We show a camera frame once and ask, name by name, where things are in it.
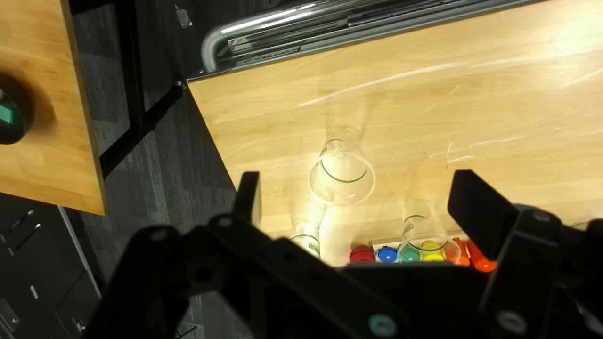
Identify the red toy ball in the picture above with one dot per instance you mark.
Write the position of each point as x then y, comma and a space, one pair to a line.
361, 254

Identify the wooden side table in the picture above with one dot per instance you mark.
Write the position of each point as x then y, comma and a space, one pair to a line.
57, 160

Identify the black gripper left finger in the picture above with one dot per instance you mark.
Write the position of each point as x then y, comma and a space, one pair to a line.
278, 288

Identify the clear plastic cup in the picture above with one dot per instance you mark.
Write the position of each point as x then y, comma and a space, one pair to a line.
421, 213
308, 228
342, 173

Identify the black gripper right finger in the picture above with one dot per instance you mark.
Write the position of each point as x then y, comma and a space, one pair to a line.
549, 277

